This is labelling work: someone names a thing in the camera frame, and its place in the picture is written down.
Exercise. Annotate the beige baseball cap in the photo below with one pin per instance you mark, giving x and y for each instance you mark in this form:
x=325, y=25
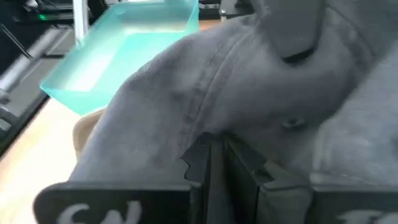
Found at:
x=84, y=130

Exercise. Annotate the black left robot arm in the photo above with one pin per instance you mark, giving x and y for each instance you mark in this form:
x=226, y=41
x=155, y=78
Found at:
x=46, y=9

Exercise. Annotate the teal plastic tray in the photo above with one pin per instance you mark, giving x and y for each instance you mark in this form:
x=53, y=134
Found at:
x=124, y=46

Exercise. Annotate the grey baseball cap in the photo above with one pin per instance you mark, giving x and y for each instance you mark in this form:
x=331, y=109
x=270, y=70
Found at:
x=367, y=140
x=217, y=87

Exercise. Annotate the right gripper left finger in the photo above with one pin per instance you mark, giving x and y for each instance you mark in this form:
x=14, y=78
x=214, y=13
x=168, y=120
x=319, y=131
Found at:
x=124, y=202

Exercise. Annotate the silver aluminium frame bracket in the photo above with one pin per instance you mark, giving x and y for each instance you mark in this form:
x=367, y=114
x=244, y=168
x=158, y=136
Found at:
x=80, y=18

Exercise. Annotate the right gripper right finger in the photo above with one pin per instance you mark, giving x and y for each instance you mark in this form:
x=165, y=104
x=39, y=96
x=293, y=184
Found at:
x=280, y=205

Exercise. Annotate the black aluminium table frame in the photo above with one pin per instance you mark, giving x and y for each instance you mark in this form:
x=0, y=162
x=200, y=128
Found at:
x=25, y=124

